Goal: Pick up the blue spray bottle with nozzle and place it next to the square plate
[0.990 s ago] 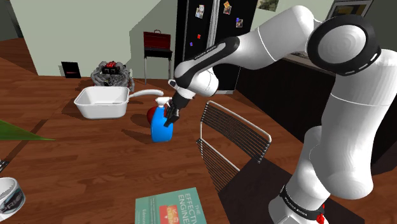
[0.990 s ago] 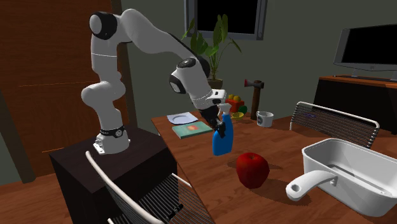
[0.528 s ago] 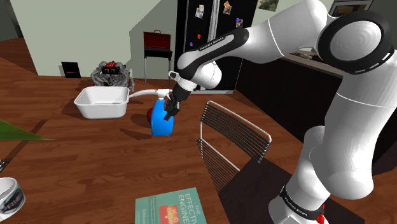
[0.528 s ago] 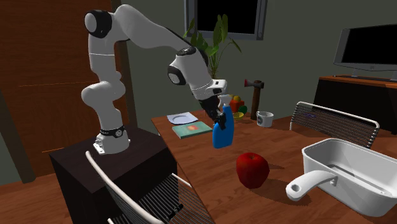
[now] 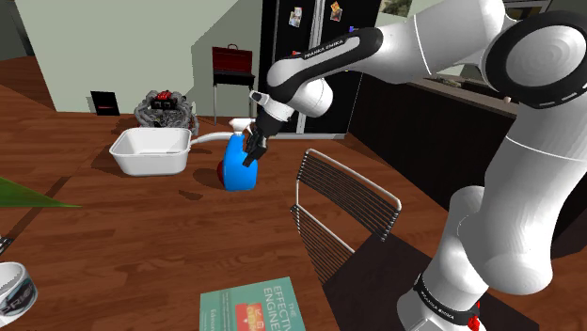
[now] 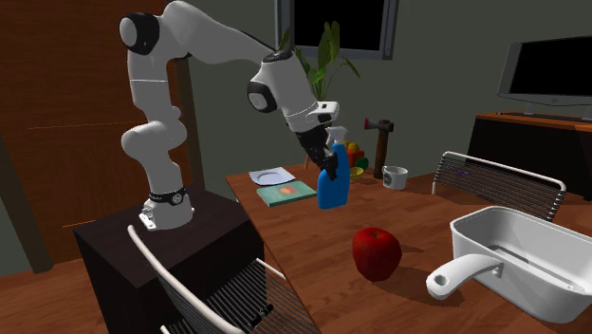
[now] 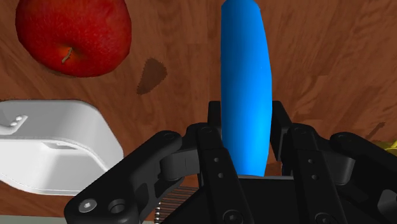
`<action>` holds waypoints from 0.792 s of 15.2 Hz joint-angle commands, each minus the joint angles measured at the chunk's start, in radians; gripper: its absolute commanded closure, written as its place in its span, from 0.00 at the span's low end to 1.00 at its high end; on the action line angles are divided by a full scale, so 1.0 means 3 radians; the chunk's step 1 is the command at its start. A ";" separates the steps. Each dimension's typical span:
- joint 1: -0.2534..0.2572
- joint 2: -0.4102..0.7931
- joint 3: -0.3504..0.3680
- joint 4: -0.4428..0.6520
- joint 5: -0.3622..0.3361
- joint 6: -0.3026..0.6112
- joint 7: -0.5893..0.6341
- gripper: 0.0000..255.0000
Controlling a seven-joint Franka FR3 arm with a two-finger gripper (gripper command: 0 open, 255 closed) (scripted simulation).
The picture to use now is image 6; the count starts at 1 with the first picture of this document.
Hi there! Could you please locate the dark robot stand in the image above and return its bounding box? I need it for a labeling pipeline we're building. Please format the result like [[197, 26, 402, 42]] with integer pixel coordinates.
[[72, 186, 266, 334]]

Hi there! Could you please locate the grey framed window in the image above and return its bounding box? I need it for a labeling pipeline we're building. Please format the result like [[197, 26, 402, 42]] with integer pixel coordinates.
[[274, 0, 400, 62]]

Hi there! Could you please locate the white wire-back chair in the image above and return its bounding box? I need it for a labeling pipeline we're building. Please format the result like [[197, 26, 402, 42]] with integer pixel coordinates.
[[126, 224, 322, 334], [432, 151, 567, 224]]

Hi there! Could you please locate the red apple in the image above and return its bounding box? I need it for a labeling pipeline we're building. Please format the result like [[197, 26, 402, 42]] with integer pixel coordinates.
[[351, 227, 403, 283]]

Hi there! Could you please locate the white square plate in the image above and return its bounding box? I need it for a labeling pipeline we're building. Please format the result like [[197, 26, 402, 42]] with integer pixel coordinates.
[[248, 166, 297, 187]]

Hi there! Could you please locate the grey monitor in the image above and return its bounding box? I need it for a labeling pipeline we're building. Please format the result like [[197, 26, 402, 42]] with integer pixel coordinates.
[[496, 35, 592, 122]]

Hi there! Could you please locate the green book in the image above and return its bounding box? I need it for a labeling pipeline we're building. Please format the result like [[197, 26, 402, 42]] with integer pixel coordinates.
[[255, 180, 319, 209]]

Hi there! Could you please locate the brown wooden door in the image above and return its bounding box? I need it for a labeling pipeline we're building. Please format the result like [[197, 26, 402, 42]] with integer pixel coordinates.
[[0, 0, 207, 274]]

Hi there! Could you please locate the white square pan with handle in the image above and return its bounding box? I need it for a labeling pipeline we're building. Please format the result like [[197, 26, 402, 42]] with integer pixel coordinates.
[[425, 206, 592, 325]]

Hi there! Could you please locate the dark wooden cabinet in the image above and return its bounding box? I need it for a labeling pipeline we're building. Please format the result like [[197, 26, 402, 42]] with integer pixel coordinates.
[[466, 112, 592, 201]]

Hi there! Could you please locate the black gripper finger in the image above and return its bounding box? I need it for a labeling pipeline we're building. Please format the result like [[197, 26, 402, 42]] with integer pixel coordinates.
[[322, 156, 340, 181]]

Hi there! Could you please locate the blue spray bottle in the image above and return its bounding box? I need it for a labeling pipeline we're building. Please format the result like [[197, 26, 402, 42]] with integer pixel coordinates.
[[316, 125, 351, 211]]

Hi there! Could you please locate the axe with wooden handle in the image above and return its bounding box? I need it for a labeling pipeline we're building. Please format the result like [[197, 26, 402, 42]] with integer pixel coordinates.
[[363, 117, 396, 180]]

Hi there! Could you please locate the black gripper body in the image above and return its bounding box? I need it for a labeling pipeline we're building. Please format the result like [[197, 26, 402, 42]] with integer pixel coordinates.
[[294, 123, 335, 165]]

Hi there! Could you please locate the white cup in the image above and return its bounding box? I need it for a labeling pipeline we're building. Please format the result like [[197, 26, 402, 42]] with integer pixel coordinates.
[[381, 165, 410, 192]]

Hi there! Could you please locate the green potted plant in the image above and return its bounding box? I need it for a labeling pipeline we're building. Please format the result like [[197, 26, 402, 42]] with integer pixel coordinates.
[[277, 20, 361, 102]]

